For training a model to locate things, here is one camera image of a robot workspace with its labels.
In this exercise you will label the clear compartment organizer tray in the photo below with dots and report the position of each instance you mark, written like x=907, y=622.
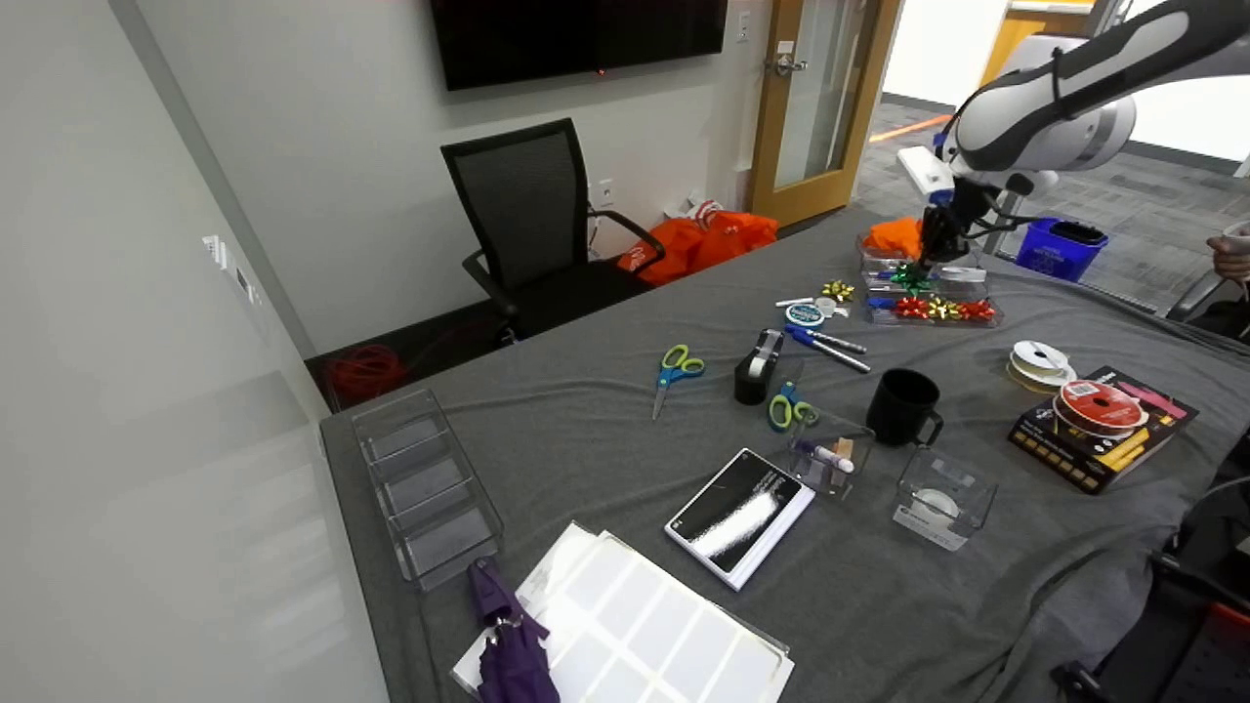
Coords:
x=886, y=283

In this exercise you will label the orange cloth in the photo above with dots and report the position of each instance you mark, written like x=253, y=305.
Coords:
x=897, y=240

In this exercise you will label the long clear divided tray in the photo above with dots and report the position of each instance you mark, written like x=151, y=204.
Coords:
x=429, y=493

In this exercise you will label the blue round mint tin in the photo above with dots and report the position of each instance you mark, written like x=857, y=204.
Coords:
x=805, y=313

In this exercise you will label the black mug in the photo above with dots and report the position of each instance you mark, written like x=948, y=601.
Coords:
x=901, y=404

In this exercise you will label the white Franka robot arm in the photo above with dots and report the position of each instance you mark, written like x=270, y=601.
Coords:
x=1056, y=111

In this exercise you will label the orange bag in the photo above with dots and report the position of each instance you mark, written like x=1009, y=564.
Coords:
x=706, y=240

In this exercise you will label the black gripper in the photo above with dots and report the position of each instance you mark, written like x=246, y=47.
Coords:
x=964, y=217

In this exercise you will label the white ribbon spool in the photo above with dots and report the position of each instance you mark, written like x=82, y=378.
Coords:
x=1039, y=364

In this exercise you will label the blue plastic item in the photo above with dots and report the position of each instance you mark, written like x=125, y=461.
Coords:
x=881, y=305

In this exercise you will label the black robot stand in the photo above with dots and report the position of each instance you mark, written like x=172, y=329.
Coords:
x=1184, y=628

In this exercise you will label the white tape roll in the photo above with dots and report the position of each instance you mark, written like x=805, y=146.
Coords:
x=965, y=277

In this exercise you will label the gray tablecloth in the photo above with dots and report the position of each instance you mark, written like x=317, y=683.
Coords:
x=586, y=456

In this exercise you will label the white label sheets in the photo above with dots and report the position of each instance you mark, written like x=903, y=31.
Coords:
x=650, y=637

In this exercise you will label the red floor object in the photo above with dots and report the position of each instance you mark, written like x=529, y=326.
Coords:
x=364, y=378

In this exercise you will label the silver marker blue cap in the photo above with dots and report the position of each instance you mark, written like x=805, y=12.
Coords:
x=827, y=351
x=844, y=340

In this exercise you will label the small clear supply box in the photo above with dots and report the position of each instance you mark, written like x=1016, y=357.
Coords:
x=827, y=467

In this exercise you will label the blue plastic bin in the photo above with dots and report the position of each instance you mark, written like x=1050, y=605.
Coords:
x=1062, y=248

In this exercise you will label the white pen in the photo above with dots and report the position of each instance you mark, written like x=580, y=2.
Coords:
x=839, y=305

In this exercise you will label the orange wooden door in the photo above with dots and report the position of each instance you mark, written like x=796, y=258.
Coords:
x=1009, y=45

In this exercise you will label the black tape dispenser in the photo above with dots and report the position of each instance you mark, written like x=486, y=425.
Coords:
x=753, y=378

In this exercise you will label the orange ribbon spool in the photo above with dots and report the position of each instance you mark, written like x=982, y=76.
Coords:
x=1098, y=409

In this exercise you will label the green ribbon bow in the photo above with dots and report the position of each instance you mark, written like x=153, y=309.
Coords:
x=913, y=279

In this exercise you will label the black wall television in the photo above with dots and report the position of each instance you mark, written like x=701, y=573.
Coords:
x=572, y=42

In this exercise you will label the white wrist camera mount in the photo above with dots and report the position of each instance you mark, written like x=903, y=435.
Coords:
x=927, y=170

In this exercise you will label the black mesh office chair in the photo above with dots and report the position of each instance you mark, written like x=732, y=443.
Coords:
x=529, y=210

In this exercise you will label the white wall thermostat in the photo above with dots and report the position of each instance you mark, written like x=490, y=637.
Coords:
x=228, y=262

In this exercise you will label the small gold bow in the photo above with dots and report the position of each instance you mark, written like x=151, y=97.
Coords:
x=839, y=291

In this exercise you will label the purple cloth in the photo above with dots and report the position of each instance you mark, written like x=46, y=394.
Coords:
x=513, y=649

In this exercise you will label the gold ribbon bow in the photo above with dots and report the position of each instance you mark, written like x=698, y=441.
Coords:
x=939, y=309

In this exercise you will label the wooden glass door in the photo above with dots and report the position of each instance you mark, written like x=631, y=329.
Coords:
x=782, y=129

